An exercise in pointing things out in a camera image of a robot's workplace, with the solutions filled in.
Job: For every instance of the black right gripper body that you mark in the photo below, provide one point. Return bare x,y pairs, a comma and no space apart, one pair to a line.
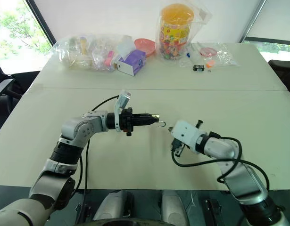
177,147

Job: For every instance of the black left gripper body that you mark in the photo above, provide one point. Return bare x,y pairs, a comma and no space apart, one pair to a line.
126,121

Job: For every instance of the small metal hook object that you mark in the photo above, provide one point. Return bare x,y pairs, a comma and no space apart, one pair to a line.
156,116

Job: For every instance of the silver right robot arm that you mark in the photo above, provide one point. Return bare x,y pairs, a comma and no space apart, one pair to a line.
243,179

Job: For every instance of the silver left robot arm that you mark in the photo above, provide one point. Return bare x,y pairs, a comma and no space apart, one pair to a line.
76,129

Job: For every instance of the purple tissue box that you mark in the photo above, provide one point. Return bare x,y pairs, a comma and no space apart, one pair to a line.
133,61

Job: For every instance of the grey rounded robot leg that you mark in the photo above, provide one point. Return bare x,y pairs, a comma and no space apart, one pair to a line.
113,207
174,207

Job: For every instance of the small black box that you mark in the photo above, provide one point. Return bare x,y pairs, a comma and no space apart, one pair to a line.
199,67

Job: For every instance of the pink plastic bowl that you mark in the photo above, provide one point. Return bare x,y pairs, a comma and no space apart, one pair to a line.
144,46

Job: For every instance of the small orange object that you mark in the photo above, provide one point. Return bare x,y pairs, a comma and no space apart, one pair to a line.
209,63

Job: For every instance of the clear bag of assorted items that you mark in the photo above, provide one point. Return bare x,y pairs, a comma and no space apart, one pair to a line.
76,51

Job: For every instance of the candy jar with orange lid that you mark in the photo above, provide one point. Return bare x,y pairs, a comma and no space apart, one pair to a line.
174,35

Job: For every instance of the clear bag with pink disc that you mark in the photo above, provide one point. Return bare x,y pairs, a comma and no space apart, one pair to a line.
226,56

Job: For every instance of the yellow lid candy jar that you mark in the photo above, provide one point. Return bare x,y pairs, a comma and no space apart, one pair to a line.
202,21

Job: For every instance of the black office chair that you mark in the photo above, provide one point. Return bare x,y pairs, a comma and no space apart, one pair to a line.
19,82

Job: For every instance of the dark chair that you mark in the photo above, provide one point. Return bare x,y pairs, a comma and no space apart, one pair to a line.
284,70

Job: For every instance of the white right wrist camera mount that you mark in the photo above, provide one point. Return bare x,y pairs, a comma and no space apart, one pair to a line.
186,133

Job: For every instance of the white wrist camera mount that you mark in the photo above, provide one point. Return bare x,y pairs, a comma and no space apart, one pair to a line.
122,102
186,133

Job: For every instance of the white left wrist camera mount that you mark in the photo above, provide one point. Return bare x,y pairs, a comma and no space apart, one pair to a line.
122,102

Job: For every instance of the black bracket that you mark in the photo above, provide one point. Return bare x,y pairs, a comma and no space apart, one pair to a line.
83,212
212,209

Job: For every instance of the dark window frame post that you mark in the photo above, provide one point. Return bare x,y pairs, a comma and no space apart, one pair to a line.
42,22
252,21

